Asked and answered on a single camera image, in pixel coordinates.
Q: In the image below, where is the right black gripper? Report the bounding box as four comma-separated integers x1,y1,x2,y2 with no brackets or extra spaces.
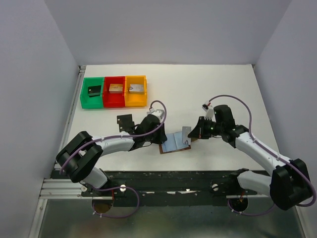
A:
188,116,224,139

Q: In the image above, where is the brown leather card holder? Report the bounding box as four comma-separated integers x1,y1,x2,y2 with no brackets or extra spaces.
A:
159,132,196,154

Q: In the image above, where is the black VIP card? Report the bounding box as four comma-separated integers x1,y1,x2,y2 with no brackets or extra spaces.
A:
117,114,133,124

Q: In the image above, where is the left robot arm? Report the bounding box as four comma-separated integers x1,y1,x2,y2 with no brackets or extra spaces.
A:
56,113,167,196

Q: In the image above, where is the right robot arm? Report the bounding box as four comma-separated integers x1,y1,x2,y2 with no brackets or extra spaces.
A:
188,105,316,210

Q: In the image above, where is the silver card in yellow bin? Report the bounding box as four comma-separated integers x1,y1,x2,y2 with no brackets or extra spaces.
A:
129,84,144,94

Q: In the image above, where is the gold card in red bin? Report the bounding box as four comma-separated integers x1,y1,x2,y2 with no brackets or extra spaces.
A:
108,84,123,93

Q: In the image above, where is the black card in green bin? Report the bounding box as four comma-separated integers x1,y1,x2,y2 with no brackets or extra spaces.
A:
87,85,102,97

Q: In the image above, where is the yellow plastic bin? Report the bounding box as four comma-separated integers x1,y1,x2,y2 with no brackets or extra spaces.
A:
124,75,148,107

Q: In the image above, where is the red plastic bin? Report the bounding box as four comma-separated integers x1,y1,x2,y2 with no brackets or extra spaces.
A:
102,76,125,108

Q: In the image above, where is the green plastic bin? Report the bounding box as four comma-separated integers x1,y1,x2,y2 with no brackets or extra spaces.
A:
80,77,104,109

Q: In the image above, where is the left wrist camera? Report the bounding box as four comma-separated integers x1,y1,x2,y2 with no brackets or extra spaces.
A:
147,108,165,121

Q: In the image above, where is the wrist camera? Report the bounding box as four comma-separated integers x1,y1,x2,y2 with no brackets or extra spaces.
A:
147,108,165,121
202,101,214,120

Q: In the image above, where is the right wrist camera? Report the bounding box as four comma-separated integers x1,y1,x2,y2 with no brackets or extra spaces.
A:
202,101,214,120

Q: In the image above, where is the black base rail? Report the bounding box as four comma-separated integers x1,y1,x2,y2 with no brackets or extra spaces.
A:
81,171,259,207

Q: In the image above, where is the aluminium frame rail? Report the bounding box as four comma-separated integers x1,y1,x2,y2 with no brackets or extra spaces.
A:
28,65,86,238

